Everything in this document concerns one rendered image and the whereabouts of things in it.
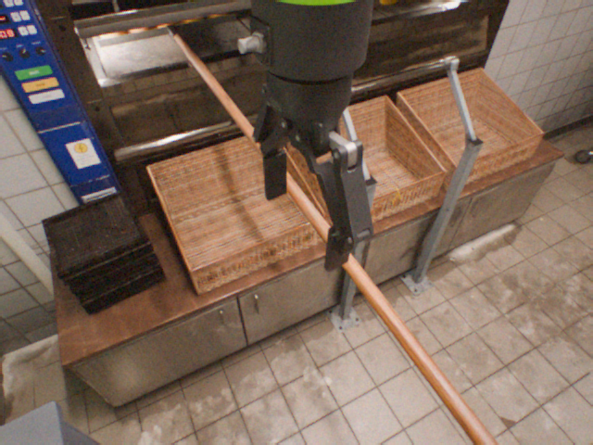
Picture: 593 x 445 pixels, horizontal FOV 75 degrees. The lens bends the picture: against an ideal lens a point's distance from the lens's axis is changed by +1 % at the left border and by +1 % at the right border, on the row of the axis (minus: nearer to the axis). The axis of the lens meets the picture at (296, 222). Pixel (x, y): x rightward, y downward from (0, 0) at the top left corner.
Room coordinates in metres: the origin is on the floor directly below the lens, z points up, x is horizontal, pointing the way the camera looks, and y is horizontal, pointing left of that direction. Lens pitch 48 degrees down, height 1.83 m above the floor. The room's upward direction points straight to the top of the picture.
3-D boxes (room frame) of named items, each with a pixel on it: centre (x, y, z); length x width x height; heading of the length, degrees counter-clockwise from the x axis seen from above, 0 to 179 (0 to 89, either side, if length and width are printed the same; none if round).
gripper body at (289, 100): (0.32, -0.01, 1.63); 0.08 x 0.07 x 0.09; 33
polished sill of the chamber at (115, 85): (1.61, -0.14, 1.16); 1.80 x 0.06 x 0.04; 117
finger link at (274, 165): (0.38, 0.03, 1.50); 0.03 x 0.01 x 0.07; 123
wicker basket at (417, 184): (1.36, -0.30, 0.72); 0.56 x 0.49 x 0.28; 117
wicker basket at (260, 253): (1.09, 0.23, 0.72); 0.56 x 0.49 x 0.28; 118
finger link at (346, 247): (0.25, -0.06, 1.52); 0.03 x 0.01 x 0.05; 33
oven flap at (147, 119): (1.59, -0.16, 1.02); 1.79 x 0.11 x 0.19; 117
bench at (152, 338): (1.28, -0.19, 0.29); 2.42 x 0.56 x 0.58; 117
